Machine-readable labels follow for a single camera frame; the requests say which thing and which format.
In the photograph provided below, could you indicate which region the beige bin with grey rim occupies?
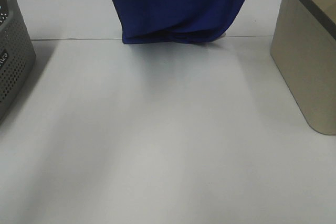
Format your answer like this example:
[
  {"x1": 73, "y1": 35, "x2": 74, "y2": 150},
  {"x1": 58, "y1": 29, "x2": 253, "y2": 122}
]
[{"x1": 270, "y1": 0, "x2": 335, "y2": 135}]

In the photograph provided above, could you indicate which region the grey perforated plastic basket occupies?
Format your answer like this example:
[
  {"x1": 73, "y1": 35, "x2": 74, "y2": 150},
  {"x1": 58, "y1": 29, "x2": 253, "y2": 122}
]
[{"x1": 1, "y1": 0, "x2": 36, "y2": 119}]

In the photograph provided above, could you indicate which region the blue microfibre towel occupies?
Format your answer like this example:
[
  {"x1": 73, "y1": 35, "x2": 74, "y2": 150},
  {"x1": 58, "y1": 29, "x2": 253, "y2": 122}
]
[{"x1": 112, "y1": 0, "x2": 245, "y2": 44}]

